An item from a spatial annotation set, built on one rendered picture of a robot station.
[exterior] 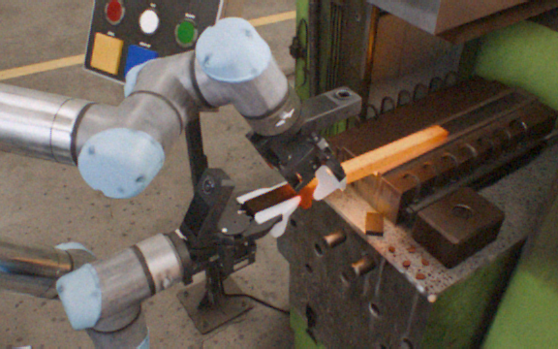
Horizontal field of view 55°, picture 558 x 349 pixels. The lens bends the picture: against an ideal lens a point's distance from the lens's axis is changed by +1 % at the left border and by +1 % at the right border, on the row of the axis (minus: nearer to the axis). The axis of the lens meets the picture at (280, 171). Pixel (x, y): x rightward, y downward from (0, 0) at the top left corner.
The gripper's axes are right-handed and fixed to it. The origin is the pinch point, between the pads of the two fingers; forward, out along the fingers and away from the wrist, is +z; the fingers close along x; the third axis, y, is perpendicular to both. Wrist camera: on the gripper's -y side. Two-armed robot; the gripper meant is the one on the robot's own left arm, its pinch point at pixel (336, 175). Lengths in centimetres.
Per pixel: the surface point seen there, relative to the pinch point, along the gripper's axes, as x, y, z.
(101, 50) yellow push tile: -63, 15, -9
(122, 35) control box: -60, 9, -10
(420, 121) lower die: -5.4, -21.0, 14.2
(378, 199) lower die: 2.8, -3.3, 10.0
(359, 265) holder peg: 9.1, 7.1, 10.8
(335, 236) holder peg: 1.6, 6.5, 11.2
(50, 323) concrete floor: -82, 94, 64
